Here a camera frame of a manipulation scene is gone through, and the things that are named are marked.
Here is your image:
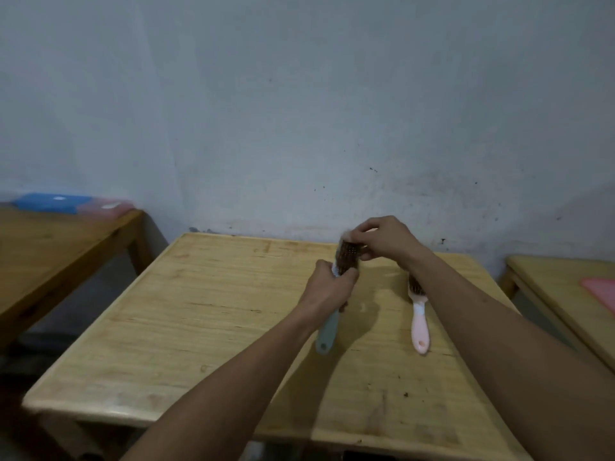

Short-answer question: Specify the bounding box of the person's right hand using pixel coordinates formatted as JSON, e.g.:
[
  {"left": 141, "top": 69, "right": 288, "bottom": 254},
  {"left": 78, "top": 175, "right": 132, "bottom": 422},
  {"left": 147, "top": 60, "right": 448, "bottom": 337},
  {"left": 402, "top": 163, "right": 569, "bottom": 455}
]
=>
[{"left": 349, "top": 215, "right": 427, "bottom": 271}]

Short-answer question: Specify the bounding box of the person's left hand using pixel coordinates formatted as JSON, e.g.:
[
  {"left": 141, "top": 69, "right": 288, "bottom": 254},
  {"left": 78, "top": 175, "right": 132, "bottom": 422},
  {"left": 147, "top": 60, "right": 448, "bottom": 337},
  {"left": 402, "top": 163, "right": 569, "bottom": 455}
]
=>
[{"left": 297, "top": 258, "right": 360, "bottom": 329}]

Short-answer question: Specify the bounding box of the blue handled hairbrush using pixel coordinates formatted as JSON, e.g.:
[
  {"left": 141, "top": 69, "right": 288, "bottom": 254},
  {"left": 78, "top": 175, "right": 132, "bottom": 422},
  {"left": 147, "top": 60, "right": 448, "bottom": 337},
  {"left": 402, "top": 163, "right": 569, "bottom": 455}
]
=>
[{"left": 315, "top": 230, "right": 361, "bottom": 356}]

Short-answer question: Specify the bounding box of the person's left forearm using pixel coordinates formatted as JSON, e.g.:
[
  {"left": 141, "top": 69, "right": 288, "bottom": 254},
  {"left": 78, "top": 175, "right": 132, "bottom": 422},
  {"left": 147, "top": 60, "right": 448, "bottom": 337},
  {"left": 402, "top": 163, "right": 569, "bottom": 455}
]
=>
[{"left": 120, "top": 302, "right": 333, "bottom": 461}]

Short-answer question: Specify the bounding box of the person's right forearm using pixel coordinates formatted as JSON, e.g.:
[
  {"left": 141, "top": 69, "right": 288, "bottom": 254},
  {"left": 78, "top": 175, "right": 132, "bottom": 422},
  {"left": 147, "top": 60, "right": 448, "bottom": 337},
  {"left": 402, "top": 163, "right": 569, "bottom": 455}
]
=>
[{"left": 406, "top": 246, "right": 615, "bottom": 461}]

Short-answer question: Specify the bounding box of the wooden side table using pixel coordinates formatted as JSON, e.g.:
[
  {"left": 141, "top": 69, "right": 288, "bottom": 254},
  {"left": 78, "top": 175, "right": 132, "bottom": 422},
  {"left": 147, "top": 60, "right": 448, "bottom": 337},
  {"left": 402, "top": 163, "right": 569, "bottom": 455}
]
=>
[
  {"left": 0, "top": 205, "right": 155, "bottom": 352},
  {"left": 497, "top": 254, "right": 615, "bottom": 374}
]

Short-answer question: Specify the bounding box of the pink flat board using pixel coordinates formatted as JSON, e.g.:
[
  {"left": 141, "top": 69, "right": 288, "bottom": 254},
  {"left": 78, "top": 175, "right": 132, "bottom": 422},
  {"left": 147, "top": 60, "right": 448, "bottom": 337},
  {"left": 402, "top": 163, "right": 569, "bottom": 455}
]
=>
[{"left": 580, "top": 277, "right": 615, "bottom": 316}]

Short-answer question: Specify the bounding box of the pink plastic box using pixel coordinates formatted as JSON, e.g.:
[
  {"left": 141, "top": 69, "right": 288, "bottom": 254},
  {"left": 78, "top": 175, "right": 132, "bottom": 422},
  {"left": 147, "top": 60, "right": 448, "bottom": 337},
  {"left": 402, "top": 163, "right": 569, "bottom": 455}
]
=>
[{"left": 77, "top": 198, "right": 135, "bottom": 221}]

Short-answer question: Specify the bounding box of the blue plastic box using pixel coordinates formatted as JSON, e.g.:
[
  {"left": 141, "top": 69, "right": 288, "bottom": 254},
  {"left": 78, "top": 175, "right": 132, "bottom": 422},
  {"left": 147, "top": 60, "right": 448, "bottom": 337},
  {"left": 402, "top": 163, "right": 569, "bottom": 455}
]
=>
[{"left": 12, "top": 192, "right": 95, "bottom": 216}]

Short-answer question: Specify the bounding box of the pink handled hairbrush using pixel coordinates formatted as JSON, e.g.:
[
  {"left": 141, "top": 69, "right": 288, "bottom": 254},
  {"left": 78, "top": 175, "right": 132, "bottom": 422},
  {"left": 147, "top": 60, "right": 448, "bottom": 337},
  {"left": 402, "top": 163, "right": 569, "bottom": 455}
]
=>
[{"left": 407, "top": 273, "right": 431, "bottom": 355}]

